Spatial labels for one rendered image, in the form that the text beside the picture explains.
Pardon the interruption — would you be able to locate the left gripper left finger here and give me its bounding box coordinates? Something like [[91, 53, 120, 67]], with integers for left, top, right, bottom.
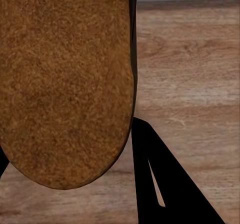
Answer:
[[0, 145, 9, 177]]

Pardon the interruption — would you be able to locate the sandal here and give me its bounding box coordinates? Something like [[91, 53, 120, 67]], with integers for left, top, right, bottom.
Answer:
[[0, 0, 138, 191]]

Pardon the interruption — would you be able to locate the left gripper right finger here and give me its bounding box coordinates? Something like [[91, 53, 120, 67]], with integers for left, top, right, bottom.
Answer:
[[131, 117, 225, 224]]

